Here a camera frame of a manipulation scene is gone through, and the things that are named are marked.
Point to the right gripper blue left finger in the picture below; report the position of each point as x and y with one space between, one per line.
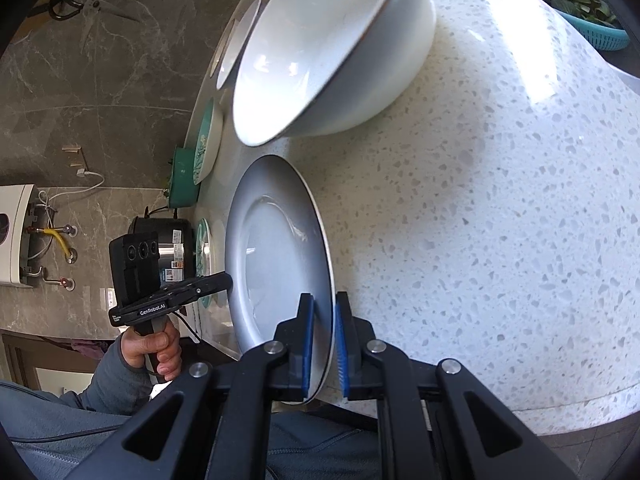
292 379

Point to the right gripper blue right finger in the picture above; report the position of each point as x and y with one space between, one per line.
357 379

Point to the plain white plate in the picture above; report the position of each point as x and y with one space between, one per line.
276 249

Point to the small white bowl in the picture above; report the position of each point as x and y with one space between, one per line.
238 37

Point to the large white bowl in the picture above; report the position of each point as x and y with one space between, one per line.
318 67

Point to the floral patterned small bowl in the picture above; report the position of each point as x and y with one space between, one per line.
221 46

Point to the grey sleeved left forearm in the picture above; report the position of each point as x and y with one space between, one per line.
54 434

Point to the person's left hand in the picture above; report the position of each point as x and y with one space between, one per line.
164 345

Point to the teal basket with greens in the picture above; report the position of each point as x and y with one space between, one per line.
182 191

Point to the teal rimmed floral plate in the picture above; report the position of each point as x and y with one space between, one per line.
207 142

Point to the white wall water heater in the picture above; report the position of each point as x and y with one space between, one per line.
16 215

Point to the black handled scissors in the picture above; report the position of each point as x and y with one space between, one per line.
64 10

